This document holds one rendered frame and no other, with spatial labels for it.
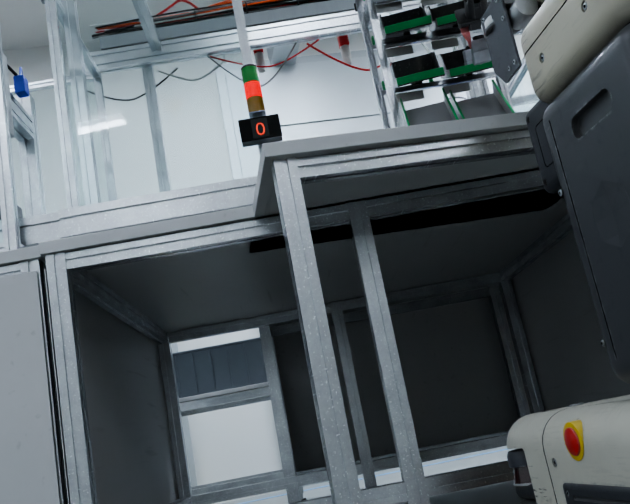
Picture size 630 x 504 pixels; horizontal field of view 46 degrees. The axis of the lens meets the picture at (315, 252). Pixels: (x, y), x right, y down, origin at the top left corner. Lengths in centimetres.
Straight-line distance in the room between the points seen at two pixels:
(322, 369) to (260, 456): 413
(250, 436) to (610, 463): 458
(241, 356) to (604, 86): 308
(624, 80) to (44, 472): 141
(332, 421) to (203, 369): 253
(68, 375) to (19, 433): 16
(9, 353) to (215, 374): 210
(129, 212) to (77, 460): 59
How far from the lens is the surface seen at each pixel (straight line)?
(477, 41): 205
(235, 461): 547
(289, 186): 144
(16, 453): 183
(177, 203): 189
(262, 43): 343
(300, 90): 614
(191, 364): 386
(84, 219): 193
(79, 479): 178
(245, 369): 383
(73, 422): 179
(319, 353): 137
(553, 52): 105
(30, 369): 183
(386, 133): 149
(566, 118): 103
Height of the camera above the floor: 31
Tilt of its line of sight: 14 degrees up
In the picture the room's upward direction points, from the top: 11 degrees counter-clockwise
